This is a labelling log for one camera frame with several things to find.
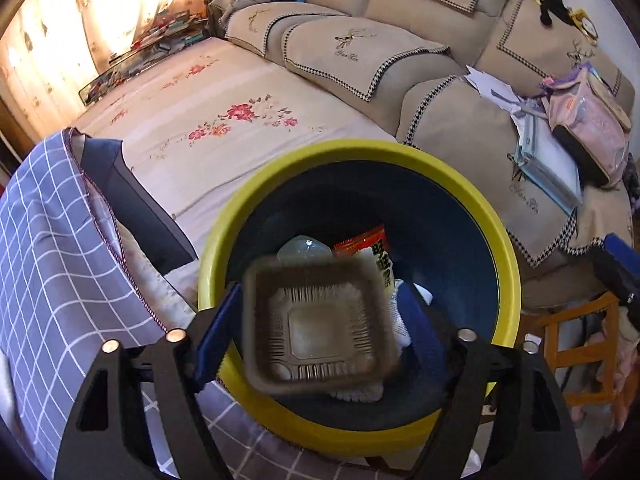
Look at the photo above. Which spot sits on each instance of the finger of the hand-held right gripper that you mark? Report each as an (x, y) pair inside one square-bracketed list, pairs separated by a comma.
[(622, 265)]

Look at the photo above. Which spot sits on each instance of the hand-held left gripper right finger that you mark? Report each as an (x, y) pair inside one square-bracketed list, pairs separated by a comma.
[(422, 330)]

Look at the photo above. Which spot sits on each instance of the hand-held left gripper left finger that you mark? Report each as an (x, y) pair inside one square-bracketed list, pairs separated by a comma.
[(215, 330)]

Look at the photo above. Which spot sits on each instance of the yellow-rimmed dark bin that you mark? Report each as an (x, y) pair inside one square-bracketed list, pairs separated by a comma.
[(450, 240)]

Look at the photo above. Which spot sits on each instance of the red snack packet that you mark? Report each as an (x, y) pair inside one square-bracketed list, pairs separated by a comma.
[(367, 245)]

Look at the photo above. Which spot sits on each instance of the brown plastic food tray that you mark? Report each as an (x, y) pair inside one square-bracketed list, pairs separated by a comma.
[(320, 330)]

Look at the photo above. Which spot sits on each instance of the clear plastic bottle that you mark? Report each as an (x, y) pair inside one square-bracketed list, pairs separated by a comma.
[(302, 249)]

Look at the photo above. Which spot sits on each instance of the orange wooden stool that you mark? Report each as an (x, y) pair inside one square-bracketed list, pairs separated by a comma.
[(575, 360)]

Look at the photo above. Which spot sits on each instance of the stack of document folders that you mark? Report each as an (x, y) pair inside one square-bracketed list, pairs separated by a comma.
[(547, 165)]

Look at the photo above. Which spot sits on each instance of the pink backpack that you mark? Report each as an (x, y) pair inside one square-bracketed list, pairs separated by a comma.
[(590, 120)]

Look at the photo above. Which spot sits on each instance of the blue checked tablecloth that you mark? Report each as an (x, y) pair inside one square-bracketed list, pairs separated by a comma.
[(45, 240)]

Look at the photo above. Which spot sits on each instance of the floral cream cloth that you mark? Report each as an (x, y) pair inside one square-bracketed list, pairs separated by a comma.
[(225, 125)]

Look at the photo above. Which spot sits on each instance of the loose white papers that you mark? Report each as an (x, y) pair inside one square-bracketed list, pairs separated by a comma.
[(492, 85)]

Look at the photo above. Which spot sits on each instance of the black mouse plush toy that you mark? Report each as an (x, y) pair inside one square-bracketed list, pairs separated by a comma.
[(545, 0)]

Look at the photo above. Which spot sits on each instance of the beige covered sofa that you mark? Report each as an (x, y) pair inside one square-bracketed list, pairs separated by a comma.
[(400, 50)]

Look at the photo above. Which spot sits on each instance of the glass table with clutter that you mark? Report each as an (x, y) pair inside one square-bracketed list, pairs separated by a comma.
[(150, 42)]

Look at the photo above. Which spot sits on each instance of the cream patterned curtains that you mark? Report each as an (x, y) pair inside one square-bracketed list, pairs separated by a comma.
[(60, 20)]

